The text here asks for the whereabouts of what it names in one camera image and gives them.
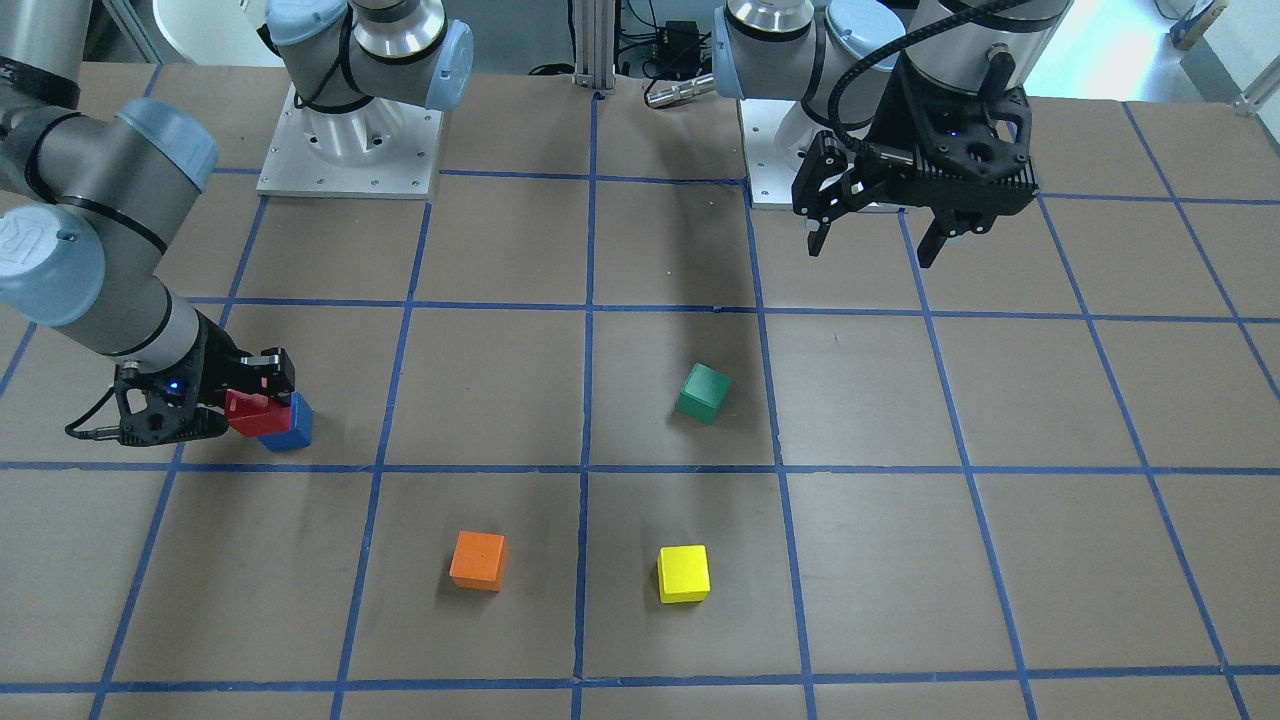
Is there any black power adapter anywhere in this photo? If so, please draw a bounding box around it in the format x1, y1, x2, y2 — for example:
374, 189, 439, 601
655, 20, 701, 76

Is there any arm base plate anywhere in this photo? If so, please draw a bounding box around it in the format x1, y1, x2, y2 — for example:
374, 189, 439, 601
256, 87, 445, 200
739, 99, 820, 211

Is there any aluminium frame post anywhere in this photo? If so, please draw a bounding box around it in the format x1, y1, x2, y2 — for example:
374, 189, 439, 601
570, 0, 617, 95

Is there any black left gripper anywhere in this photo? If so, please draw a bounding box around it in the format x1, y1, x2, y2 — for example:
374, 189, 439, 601
792, 60, 1038, 269

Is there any yellow wooden block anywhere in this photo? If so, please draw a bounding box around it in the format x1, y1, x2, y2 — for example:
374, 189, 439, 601
657, 544, 710, 603

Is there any orange wooden block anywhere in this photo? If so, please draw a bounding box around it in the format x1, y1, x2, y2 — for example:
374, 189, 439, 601
448, 530, 508, 593

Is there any green wooden block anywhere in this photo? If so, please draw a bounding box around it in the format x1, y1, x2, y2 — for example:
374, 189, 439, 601
675, 363, 732, 425

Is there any red wooden block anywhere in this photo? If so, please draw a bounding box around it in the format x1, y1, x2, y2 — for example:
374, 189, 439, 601
224, 388, 292, 438

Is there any blue wooden block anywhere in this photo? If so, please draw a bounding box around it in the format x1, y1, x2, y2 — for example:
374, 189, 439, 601
257, 391, 314, 452

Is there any black braided cable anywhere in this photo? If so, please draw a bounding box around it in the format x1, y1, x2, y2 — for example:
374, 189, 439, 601
826, 0, 1041, 151

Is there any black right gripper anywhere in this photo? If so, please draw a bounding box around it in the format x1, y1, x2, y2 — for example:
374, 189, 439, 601
114, 315, 296, 447

